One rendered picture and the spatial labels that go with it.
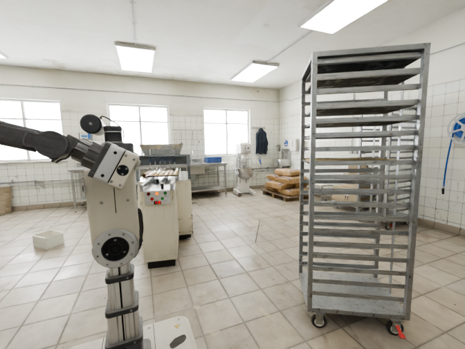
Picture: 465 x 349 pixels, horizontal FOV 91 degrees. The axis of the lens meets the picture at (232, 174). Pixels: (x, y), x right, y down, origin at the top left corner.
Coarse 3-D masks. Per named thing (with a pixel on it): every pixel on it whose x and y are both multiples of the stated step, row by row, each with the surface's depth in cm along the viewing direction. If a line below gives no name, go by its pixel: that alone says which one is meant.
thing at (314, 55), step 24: (312, 72) 140; (312, 96) 142; (312, 120) 143; (312, 144) 145; (312, 168) 147; (312, 192) 148; (312, 216) 150; (312, 240) 152; (312, 264) 154; (312, 288) 156
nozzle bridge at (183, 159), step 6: (144, 156) 292; (150, 156) 293; (156, 156) 303; (162, 156) 304; (168, 156) 306; (174, 156) 308; (180, 156) 309; (186, 156) 303; (144, 162) 300; (156, 162) 304; (162, 162) 305; (168, 162) 307; (180, 162) 310; (186, 162) 312; (138, 168) 307; (138, 174) 305; (138, 180) 304
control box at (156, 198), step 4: (144, 192) 228; (148, 192) 228; (152, 192) 229; (160, 192) 231; (168, 192) 232; (148, 196) 229; (152, 196) 229; (156, 196) 230; (160, 196) 231; (164, 196) 232; (168, 196) 233; (148, 200) 229; (152, 200) 230; (156, 200) 231; (160, 200) 231; (164, 200) 232; (168, 200) 233; (148, 204) 229; (152, 204) 230
